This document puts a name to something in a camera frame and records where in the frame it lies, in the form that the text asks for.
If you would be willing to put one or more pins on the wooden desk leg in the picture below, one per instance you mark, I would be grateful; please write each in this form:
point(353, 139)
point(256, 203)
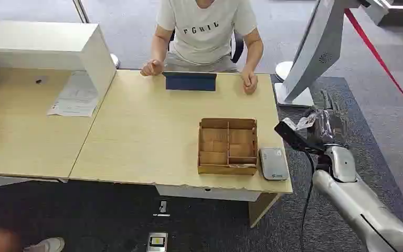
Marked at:
point(261, 210)

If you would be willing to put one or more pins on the red barrier belt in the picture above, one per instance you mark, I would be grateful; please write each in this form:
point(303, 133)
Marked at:
point(378, 59)

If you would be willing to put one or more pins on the white desk partition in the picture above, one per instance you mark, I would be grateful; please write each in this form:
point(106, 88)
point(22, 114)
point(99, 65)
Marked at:
point(48, 45)

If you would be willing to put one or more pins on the white kiosk stand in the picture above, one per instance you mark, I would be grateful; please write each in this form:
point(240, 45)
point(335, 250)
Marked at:
point(318, 48)

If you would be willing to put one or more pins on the silver post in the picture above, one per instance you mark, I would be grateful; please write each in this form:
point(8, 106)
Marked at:
point(81, 10)

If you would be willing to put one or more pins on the white shoe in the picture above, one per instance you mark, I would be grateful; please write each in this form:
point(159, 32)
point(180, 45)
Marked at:
point(46, 245)

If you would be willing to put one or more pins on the grey card reader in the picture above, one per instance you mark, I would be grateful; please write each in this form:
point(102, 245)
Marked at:
point(273, 164)

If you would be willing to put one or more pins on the printed card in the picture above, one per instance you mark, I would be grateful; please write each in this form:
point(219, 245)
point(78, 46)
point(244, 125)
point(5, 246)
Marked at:
point(239, 166)

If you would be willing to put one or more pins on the dark counter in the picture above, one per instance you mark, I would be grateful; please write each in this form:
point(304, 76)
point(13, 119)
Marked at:
point(401, 12)

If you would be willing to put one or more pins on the blue tablet case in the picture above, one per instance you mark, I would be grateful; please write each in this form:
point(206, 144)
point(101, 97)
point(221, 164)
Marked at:
point(189, 82)

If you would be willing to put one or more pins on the person's right hand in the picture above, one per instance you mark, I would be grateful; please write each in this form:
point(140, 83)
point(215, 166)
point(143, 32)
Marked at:
point(151, 67)

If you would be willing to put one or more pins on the person's left hand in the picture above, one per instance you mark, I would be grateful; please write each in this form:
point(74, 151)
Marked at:
point(250, 82)

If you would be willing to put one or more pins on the silver device with screen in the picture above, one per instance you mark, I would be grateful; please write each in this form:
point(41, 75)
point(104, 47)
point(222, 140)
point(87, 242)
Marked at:
point(157, 241)

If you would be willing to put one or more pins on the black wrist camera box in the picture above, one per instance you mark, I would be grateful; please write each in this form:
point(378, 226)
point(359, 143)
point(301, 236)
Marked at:
point(293, 137)

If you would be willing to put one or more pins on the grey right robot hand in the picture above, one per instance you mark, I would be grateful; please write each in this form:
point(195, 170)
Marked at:
point(326, 127)

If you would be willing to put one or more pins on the white paper sheets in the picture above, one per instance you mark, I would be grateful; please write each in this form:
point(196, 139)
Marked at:
point(76, 95)

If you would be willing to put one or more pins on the white desk drawer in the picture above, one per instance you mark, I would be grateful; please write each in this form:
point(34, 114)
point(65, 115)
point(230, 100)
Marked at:
point(205, 193)

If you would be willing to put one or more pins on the wooden card box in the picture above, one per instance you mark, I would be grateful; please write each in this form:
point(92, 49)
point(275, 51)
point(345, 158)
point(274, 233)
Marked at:
point(227, 147)

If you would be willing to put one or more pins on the white round post base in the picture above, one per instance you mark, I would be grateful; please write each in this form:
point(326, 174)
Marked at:
point(283, 70)
point(115, 61)

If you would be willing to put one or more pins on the black desk grommet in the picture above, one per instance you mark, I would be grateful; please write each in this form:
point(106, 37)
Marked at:
point(38, 81)

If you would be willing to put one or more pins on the person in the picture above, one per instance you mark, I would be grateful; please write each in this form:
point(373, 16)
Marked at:
point(205, 34)

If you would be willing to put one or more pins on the white crumpled tag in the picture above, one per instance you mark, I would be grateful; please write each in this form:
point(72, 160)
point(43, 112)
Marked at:
point(302, 122)

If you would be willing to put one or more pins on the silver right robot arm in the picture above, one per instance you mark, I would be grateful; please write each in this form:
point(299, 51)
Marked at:
point(361, 208)

